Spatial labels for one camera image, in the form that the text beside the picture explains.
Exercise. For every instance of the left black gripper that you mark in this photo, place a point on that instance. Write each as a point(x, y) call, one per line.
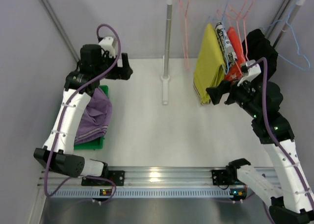
point(120, 69)

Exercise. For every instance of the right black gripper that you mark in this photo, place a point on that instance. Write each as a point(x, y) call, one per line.
point(225, 91)

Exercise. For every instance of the purple trousers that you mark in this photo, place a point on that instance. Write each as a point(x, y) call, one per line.
point(95, 119)

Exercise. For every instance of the pink wire hanger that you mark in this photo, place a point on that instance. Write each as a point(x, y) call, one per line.
point(184, 31)

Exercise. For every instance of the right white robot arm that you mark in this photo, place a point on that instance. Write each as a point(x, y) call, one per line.
point(293, 201)

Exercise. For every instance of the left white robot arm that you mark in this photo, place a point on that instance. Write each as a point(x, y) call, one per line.
point(56, 155)

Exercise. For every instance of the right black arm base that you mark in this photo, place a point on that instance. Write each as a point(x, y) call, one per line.
point(221, 177)

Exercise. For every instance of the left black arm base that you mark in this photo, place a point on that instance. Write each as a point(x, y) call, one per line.
point(116, 176)

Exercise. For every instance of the yellow-green trousers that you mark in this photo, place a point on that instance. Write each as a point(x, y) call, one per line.
point(209, 70)

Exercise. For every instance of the pink hanger pair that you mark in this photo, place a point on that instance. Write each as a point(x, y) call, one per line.
point(234, 18)

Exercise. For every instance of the black white patterned cloth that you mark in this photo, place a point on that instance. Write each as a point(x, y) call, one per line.
point(226, 47)

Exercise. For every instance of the black garment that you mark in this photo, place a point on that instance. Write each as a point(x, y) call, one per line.
point(258, 46)

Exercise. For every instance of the green plastic bin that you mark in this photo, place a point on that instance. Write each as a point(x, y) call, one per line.
point(97, 143)

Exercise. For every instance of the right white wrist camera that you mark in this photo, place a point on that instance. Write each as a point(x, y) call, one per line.
point(250, 70)

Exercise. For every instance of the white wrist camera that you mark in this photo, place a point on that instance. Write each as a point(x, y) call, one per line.
point(250, 70)
point(109, 43)

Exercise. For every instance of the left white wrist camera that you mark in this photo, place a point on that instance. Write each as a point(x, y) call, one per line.
point(109, 43)

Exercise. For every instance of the rack vertical post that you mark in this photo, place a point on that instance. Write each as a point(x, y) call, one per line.
point(165, 77)

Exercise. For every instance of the aluminium mounting rail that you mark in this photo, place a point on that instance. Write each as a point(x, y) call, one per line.
point(162, 177)

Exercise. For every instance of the aluminium frame strut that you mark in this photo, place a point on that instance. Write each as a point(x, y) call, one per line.
point(61, 31)

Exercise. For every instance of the grey slotted cable duct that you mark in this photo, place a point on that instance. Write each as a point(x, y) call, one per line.
point(122, 192)

